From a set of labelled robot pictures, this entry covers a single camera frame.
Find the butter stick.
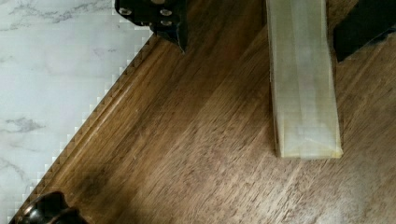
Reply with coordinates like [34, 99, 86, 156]
[266, 0, 343, 160]

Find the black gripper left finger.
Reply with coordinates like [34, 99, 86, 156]
[114, 0, 188, 52]

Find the black metal drawer handle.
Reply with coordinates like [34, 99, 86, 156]
[8, 191, 89, 224]

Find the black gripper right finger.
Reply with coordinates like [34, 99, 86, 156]
[333, 0, 396, 62]

